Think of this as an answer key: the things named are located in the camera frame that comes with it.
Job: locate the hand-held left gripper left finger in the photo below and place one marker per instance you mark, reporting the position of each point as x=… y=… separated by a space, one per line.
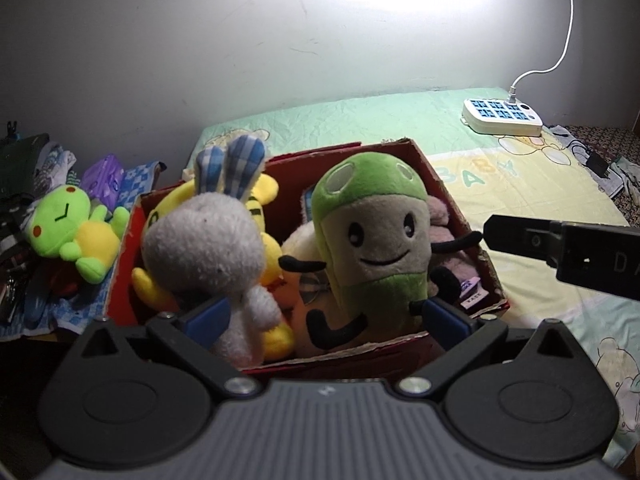
x=207 y=320

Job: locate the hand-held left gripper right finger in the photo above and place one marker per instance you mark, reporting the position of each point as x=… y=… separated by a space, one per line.
x=447 y=322

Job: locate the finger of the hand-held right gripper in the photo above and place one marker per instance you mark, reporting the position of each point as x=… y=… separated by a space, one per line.
x=520 y=237

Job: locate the greyish white rabbit plush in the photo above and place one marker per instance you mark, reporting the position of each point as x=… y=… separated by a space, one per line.
x=205 y=245

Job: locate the mauve bear plush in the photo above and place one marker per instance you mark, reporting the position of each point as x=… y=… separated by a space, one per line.
x=442 y=215

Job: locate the red cardboard box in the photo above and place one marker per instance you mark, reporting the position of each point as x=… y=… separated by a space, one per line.
x=450 y=195

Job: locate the yellow tiger plush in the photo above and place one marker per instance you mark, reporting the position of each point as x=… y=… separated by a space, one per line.
x=272 y=265

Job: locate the green bean plush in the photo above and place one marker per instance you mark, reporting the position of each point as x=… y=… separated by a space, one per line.
x=370 y=240

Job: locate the white printed cloth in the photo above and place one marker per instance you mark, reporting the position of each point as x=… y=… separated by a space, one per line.
x=625 y=175

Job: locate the dark patterned blanket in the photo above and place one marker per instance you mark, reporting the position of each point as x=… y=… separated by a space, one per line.
x=600 y=135

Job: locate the green frog plush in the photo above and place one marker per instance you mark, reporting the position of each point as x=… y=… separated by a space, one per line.
x=65 y=220

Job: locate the purple plastic pack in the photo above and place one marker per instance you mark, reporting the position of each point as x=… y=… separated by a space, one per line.
x=102 y=180

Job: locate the dark clutter pile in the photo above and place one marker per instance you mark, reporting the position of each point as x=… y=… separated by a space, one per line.
x=15 y=270

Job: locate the printed pastel bed sheet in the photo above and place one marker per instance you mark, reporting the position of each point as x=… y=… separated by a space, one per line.
x=350 y=120

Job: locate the pile of folded clothes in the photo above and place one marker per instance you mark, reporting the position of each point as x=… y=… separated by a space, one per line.
x=35 y=165

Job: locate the black clip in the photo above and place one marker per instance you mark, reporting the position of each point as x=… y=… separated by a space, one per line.
x=11 y=129

